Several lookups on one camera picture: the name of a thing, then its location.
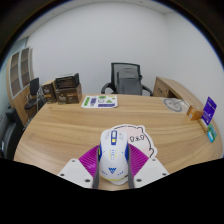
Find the wooden shelf unit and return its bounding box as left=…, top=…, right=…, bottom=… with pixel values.
left=5, top=46, right=38, bottom=126

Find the pink cartoon-shaped mouse pad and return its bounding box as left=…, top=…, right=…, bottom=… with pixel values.
left=111, top=123, right=158, bottom=159

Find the green packet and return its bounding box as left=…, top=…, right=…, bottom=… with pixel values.
left=206, top=123, right=218, bottom=144

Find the green purple sticker sheet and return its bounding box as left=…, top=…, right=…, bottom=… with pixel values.
left=80, top=94, right=119, bottom=109

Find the black leather armchair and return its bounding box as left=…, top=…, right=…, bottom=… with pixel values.
left=0, top=107, right=26, bottom=160

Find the purple sign card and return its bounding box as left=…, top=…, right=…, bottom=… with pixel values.
left=200, top=96, right=218, bottom=126

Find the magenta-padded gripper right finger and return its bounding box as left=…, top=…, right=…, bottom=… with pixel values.
left=125, top=143, right=170, bottom=190

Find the wooden side desk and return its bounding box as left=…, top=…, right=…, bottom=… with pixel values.
left=152, top=76, right=204, bottom=108

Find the orange box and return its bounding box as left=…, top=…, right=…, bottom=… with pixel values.
left=186, top=104, right=204, bottom=121

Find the small black chair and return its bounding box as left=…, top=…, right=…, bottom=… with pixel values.
left=23, top=77, right=46, bottom=113

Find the brown cardboard box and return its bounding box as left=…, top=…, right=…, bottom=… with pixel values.
left=54, top=83, right=83, bottom=105

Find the black mesh office chair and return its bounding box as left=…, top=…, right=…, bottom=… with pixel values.
left=100, top=62, right=154, bottom=97

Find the white blue yellow computer mouse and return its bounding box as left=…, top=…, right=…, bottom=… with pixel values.
left=97, top=128, right=130, bottom=183

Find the white round printed mat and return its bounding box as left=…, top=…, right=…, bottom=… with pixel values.
left=162, top=97, right=189, bottom=114

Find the black cardboard box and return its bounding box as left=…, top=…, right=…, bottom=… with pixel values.
left=54, top=72, right=81, bottom=90

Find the small beige box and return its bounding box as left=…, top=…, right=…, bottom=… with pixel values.
left=197, top=119, right=210, bottom=134

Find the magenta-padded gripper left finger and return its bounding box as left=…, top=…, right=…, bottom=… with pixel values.
left=57, top=143, right=103, bottom=190

